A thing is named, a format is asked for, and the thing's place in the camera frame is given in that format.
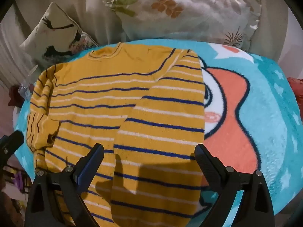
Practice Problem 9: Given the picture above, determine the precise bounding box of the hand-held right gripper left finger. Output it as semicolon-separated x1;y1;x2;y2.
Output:
25;143;105;227

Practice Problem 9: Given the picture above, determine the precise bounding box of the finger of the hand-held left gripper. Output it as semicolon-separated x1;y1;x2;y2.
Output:
0;130;25;168

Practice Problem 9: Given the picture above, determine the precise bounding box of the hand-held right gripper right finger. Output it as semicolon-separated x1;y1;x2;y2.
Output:
194;144;276;227

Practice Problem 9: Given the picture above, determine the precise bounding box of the yellow striped sweater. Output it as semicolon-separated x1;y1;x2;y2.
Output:
26;42;206;227

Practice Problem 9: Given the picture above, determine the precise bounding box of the dark red cloth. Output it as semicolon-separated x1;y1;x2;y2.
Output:
8;85;24;107

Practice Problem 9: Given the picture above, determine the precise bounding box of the blue printed blanket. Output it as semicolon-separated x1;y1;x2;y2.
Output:
14;39;303;227

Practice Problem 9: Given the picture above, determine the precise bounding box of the bird print cushion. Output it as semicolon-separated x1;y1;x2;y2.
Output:
19;2;98;64

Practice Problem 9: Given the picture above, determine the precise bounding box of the leaf print pillow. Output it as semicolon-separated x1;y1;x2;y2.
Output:
103;0;263;51

